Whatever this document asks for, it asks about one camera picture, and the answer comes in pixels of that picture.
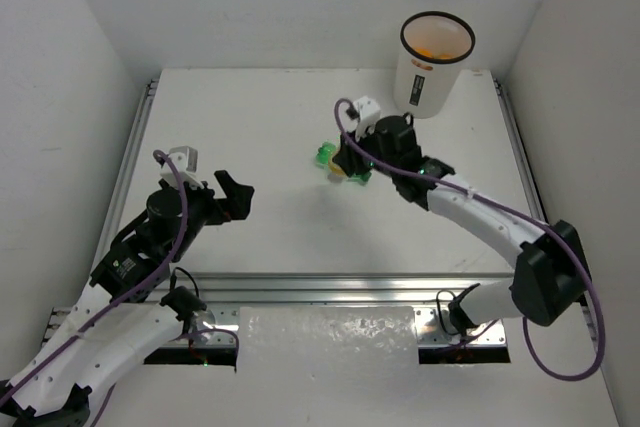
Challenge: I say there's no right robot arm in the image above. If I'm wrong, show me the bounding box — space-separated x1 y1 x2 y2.
333 107 586 335

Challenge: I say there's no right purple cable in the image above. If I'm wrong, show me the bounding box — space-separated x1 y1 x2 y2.
333 98 607 381

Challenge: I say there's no orange bottle brown cap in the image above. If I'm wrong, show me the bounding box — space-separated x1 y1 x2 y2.
416 48 453 60

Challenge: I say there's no green plastic bottle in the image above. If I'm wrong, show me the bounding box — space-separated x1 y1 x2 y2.
314 142 372 185

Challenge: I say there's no white foam cover plate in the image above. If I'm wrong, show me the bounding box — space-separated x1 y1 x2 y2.
238 306 418 371

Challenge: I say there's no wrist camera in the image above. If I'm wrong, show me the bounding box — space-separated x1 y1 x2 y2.
346 96 381 141
160 146 204 190

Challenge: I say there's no aluminium table edge rail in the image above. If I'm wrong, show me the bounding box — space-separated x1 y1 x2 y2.
175 273 511 306

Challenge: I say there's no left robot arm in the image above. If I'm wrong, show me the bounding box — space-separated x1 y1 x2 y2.
1 170 255 426

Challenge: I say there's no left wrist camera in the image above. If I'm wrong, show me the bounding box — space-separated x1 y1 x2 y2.
160 146 204 190

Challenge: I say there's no black cable loop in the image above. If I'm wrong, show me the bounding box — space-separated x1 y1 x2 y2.
433 288 461 336

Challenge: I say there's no clear bottle yellow cap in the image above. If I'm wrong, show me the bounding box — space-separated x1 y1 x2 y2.
327 162 346 183

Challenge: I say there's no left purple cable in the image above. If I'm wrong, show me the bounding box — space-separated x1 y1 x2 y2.
0 149 190 427

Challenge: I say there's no white bin black rim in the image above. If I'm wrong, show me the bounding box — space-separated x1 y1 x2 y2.
393 11 476 119

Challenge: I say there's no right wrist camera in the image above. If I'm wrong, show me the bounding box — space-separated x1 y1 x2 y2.
346 96 381 141

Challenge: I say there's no left side rail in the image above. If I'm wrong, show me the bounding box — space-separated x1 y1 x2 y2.
93 78 159 266

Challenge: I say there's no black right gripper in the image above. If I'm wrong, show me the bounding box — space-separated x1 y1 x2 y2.
336 117 400 177

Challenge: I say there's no purple cable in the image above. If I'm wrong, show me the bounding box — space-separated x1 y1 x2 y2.
0 149 190 427
333 98 607 381

